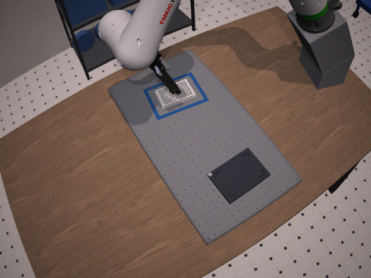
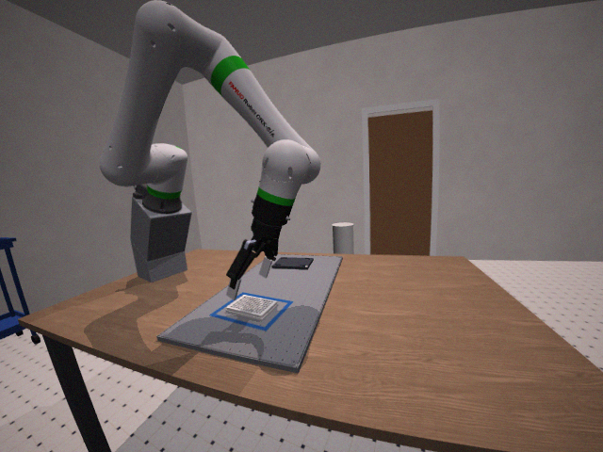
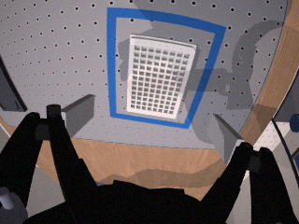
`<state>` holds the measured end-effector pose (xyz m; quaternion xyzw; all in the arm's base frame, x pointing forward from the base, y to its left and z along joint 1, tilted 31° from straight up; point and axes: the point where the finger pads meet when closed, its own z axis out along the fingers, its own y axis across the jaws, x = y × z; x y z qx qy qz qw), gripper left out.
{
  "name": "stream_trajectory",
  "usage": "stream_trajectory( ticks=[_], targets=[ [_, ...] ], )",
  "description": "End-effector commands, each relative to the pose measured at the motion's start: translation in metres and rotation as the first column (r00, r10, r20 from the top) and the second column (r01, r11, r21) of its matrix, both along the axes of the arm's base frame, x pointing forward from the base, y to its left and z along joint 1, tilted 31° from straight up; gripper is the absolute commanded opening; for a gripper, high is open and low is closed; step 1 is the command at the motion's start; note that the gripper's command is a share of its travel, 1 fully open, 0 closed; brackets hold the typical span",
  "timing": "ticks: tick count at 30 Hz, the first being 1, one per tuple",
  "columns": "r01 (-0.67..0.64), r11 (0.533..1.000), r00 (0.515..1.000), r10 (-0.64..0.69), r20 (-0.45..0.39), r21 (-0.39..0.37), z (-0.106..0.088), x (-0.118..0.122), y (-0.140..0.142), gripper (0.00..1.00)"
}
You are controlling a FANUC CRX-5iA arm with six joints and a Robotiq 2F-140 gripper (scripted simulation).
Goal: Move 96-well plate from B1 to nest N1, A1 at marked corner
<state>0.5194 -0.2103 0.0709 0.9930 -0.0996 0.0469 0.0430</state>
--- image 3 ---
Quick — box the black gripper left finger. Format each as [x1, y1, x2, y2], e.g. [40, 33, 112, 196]
[0, 94, 124, 224]

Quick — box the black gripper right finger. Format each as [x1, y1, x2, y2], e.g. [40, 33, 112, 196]
[179, 114, 299, 224]

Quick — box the blue tape outline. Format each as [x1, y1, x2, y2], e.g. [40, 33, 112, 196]
[107, 7, 226, 129]

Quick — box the white well plate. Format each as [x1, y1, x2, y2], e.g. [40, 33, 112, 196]
[127, 34, 197, 119]

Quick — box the grey perforated base plate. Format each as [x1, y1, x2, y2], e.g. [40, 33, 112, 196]
[0, 0, 290, 150]

